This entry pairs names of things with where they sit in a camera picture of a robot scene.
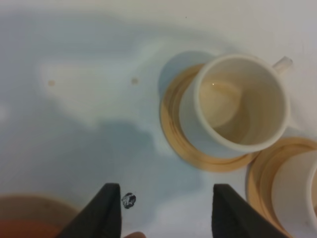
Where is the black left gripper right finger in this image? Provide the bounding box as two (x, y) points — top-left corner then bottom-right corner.
(211, 184), (286, 238)

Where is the wooden coaster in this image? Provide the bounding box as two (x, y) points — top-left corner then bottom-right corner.
(160, 64), (260, 173)
(247, 137), (317, 238)

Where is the wooden coaster far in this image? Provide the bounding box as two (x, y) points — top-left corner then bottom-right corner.
(160, 64), (260, 173)

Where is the brown clay teapot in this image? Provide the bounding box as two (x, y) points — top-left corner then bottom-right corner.
(0, 219), (122, 238)

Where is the wooden coaster near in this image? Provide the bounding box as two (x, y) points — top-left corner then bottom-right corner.
(247, 137), (317, 238)

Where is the white teacup far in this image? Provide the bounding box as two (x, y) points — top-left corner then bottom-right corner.
(179, 55), (293, 159)

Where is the beige round teapot saucer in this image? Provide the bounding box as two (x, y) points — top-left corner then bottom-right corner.
(0, 193), (79, 228)

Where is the white teacup near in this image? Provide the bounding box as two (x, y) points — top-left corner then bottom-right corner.
(271, 151), (317, 238)

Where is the white teacup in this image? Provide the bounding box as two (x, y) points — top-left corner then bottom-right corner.
(271, 151), (317, 238)
(179, 55), (293, 159)

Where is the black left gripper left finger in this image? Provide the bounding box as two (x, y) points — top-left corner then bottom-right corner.
(57, 183), (122, 238)

